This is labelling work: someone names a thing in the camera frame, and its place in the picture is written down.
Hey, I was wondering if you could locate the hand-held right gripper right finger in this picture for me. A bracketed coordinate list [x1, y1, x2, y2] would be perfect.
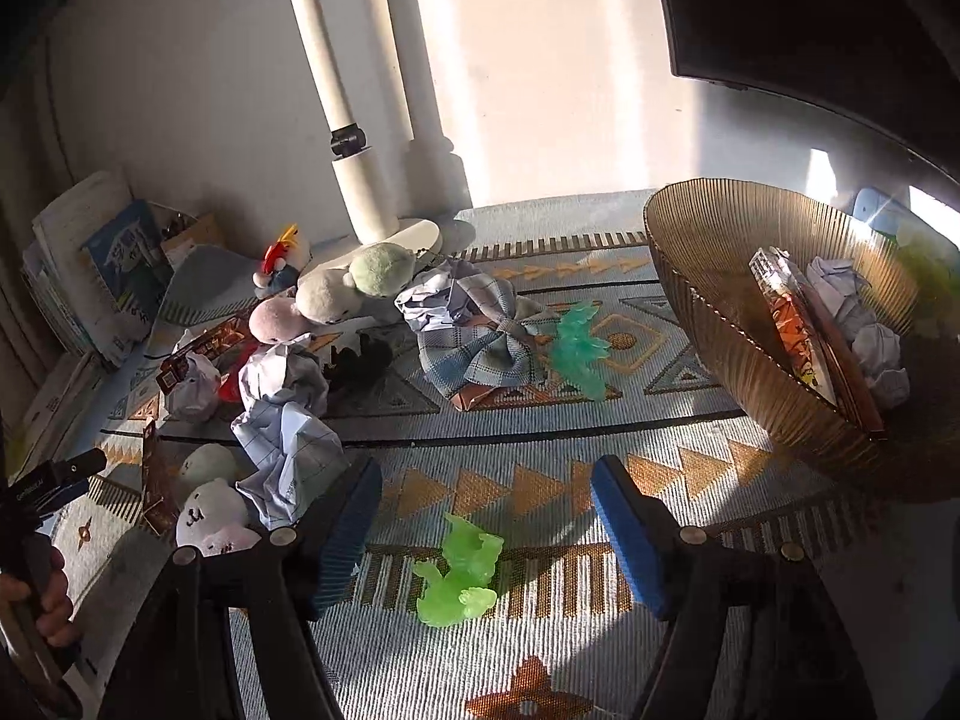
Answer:
[589, 454, 878, 720]

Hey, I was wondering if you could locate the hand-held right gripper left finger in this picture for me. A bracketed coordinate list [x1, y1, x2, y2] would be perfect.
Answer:
[97, 456, 385, 720]

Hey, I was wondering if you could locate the green dinosaur toy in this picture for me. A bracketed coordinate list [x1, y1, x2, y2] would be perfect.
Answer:
[411, 512, 506, 627]

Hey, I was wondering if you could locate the brown ribbed bowl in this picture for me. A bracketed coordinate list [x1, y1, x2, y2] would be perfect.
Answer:
[643, 178, 960, 503]

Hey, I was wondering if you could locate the person's left hand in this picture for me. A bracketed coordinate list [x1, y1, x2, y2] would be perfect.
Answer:
[0, 546, 77, 647]

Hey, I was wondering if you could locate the crumpled grid paper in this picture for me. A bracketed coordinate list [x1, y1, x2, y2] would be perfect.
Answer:
[231, 401, 350, 530]

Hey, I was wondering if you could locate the brown snack wrapper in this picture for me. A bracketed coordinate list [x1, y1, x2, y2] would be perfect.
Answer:
[156, 315, 252, 391]
[140, 420, 188, 537]

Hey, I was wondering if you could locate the white seal plush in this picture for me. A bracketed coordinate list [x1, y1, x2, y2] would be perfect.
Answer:
[175, 478, 262, 556]

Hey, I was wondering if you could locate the pale green round plush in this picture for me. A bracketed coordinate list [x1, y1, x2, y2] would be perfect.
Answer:
[180, 442, 245, 500]

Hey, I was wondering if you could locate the patterned woven mat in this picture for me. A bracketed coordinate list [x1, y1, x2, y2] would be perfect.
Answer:
[45, 187, 901, 720]

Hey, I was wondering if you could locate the crumpled white paper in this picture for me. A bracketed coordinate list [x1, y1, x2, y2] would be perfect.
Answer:
[394, 259, 481, 335]
[851, 322, 905, 376]
[806, 255, 875, 323]
[165, 352, 222, 421]
[238, 349, 331, 421]
[870, 367, 912, 410]

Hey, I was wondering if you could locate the black small toy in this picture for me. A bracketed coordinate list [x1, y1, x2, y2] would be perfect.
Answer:
[326, 330, 395, 398]

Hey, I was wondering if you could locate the red snack packet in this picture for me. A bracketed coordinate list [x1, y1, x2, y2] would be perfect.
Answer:
[217, 341, 260, 402]

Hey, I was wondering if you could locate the teal dinosaur toy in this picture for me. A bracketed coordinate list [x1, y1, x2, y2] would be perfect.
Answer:
[547, 300, 623, 400]

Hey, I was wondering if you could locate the plaid cloth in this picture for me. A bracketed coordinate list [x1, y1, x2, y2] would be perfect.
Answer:
[416, 270, 560, 402]

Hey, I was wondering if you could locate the pink white green dango plush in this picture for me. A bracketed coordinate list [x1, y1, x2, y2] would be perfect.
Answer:
[247, 244, 418, 346]

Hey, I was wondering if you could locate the blue cover book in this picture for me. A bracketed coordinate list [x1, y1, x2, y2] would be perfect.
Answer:
[81, 199, 170, 317]

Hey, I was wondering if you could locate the stack of books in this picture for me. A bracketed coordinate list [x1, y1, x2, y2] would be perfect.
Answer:
[21, 169, 162, 370]

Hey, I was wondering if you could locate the orange snack packet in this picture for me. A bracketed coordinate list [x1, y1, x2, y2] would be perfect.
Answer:
[748, 246, 841, 406]

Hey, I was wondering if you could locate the red haired plush doll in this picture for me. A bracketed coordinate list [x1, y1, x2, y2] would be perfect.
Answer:
[253, 223, 312, 299]

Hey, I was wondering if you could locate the cardboard pen holder box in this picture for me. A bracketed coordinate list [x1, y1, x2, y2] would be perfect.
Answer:
[146, 199, 226, 271]

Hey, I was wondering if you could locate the light blue box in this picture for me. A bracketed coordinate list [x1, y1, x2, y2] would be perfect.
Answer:
[853, 187, 912, 237]

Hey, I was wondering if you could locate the white desk lamp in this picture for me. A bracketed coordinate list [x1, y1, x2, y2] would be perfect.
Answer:
[142, 0, 445, 253]

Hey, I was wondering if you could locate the dark monitor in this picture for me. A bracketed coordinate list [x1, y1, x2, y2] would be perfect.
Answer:
[646, 0, 960, 188]

